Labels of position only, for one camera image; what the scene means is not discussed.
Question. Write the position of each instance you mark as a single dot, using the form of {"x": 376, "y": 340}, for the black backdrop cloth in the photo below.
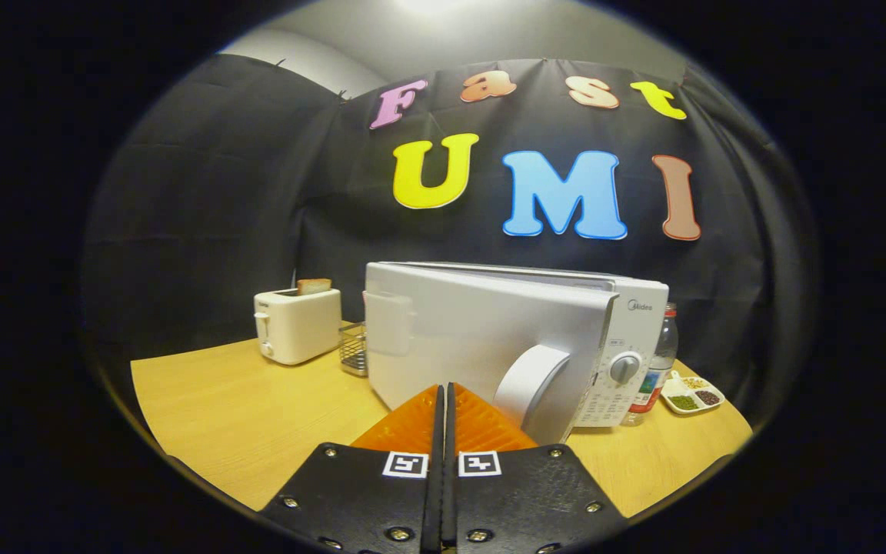
{"x": 204, "y": 208}

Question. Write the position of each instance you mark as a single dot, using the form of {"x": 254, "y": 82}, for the white divided dish with beans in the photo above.
{"x": 691, "y": 396}

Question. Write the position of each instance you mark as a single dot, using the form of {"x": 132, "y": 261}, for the white microwave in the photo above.
{"x": 474, "y": 331}

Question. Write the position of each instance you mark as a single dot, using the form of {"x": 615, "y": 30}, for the clear plastic bottle red label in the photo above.
{"x": 664, "y": 354}

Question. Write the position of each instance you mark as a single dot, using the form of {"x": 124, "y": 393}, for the toast slice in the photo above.
{"x": 314, "y": 286}

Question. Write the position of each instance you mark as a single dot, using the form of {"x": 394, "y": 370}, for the white toaster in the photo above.
{"x": 301, "y": 327}

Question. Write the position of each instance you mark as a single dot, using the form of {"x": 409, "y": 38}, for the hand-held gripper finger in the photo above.
{"x": 450, "y": 477}
{"x": 434, "y": 477}

